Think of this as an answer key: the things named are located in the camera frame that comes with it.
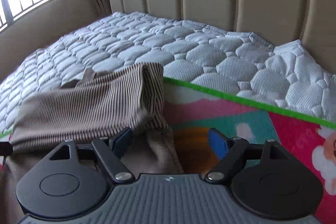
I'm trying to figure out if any grey quilted mattress cover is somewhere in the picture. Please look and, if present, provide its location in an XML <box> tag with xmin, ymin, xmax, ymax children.
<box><xmin>1</xmin><ymin>12</ymin><xmax>335</xmax><ymax>133</ymax></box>

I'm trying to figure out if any colourful cartoon play mat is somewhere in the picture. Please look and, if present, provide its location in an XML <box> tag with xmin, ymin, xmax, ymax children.
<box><xmin>0</xmin><ymin>77</ymin><xmax>336</xmax><ymax>224</ymax></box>

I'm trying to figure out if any beige striped garment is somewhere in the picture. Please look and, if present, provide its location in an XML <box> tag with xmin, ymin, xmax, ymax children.
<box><xmin>1</xmin><ymin>63</ymin><xmax>183</xmax><ymax>223</ymax></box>

